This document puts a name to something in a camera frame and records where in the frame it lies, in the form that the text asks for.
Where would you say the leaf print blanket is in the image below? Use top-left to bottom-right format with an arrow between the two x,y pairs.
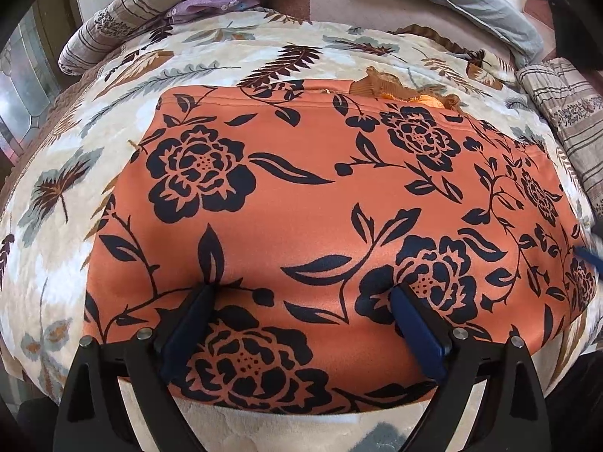
0,7 -> 601,452

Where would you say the brown bed sheet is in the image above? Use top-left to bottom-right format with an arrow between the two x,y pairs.
268,0 -> 529,60

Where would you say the purple cloth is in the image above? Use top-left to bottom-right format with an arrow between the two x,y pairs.
170,0 -> 263,22

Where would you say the striped floral pillow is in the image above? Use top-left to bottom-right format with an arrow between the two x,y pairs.
516,56 -> 603,227

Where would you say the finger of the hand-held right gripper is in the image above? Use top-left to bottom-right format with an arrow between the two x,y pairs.
575,245 -> 603,272

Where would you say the black cloth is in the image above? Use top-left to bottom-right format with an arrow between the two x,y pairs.
522,0 -> 603,60

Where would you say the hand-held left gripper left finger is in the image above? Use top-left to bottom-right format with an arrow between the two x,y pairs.
54,285 -> 216,452

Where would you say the orange floral shirt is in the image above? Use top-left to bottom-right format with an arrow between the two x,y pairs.
82,80 -> 597,416

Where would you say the striped bolster pillow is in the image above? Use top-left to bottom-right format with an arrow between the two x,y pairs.
57,0 -> 331,76

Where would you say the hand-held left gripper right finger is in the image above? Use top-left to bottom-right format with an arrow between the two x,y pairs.
390,285 -> 549,452

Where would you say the grey pillow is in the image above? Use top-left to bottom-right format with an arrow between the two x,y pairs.
367,0 -> 545,65

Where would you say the patterned glass door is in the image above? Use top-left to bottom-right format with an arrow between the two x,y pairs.
0,7 -> 63,163

